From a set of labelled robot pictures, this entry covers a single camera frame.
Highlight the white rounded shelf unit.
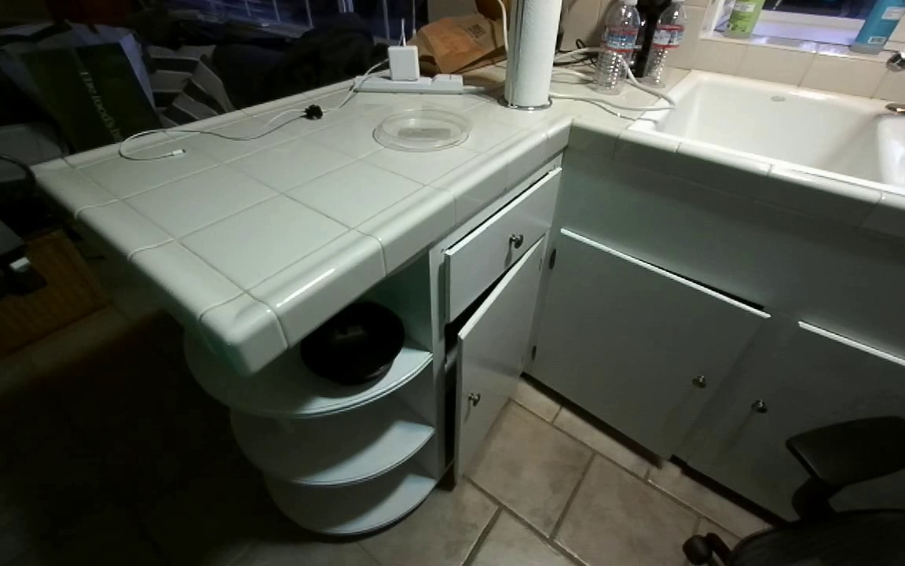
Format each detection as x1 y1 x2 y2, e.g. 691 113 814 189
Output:
179 296 446 540

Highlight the plastic water bottle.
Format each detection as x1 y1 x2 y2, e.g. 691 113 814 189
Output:
590 0 643 89
634 0 686 86

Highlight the green bottle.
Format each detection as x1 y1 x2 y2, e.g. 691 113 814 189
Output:
721 0 768 40

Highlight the white double kitchen sink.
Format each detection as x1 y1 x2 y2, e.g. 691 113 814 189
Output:
627 66 905 207

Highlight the blue bottle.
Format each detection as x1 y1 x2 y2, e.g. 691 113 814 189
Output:
850 0 905 53

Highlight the brown cardboard box with hole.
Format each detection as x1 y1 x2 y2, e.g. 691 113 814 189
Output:
0 229 111 361

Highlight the dark printed box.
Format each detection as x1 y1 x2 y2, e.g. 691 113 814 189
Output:
13 40 163 146

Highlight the dark clothes pile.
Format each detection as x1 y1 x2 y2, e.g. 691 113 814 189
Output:
135 12 384 113

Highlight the white power strip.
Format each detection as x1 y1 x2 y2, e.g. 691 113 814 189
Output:
353 69 468 98

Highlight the white charger plug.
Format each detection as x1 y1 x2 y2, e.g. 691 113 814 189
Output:
384 40 423 86

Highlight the white cabinet drawer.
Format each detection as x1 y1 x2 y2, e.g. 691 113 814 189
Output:
432 168 566 323

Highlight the narrow white cabinet door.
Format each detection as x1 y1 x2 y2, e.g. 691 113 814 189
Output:
444 236 553 484

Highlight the white paper towel roll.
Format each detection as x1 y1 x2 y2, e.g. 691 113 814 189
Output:
499 0 562 113

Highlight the wide white cabinet door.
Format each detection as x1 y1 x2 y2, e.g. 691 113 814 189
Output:
674 317 905 530
528 226 772 461

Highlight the black office chair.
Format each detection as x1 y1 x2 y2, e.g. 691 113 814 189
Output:
683 416 905 566

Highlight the thin white cable black plug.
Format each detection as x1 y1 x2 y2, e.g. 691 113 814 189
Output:
116 59 392 165

